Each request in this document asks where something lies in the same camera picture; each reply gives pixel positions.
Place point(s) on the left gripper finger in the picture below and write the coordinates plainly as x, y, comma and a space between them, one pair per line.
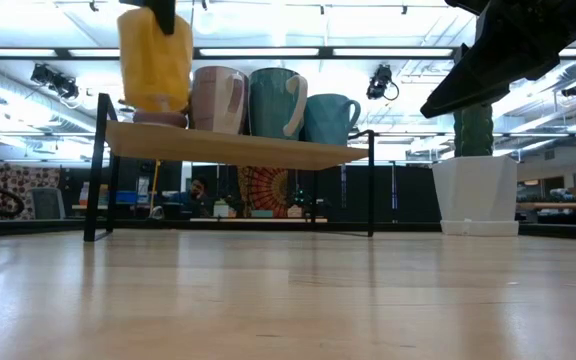
165, 15

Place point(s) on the yellow faceted mug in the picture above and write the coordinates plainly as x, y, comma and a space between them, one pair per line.
153, 70

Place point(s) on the green ribbed mug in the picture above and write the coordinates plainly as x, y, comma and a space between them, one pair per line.
213, 100

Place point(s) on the lilac ringed mug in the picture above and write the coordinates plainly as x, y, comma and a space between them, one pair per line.
160, 119

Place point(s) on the light blue faceted mug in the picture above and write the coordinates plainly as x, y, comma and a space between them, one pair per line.
328, 120

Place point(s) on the black ceiling spotlight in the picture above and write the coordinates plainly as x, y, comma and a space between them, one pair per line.
573, 90

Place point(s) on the white hexagonal planter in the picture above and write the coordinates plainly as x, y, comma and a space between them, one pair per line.
475, 195

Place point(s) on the black partition panels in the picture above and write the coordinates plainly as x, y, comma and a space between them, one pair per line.
408, 195

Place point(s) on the black light fixture cluster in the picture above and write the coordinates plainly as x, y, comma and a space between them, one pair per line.
58, 82

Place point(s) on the wooden shelf black legs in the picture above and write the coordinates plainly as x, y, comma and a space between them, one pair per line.
228, 147

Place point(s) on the yellow pole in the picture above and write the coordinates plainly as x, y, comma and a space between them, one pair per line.
155, 180

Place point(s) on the person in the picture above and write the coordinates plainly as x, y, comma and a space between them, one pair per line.
198, 192

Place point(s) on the blue storage bin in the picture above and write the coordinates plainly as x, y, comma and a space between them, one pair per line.
127, 197

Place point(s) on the orange patterned tapestry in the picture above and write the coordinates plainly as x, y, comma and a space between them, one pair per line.
263, 190

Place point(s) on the grey office chair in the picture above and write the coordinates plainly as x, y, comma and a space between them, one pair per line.
48, 202

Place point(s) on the black metal rig frame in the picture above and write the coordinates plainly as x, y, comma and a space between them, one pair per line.
328, 51

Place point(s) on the patterned wall panel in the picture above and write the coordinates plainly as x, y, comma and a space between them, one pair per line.
13, 182

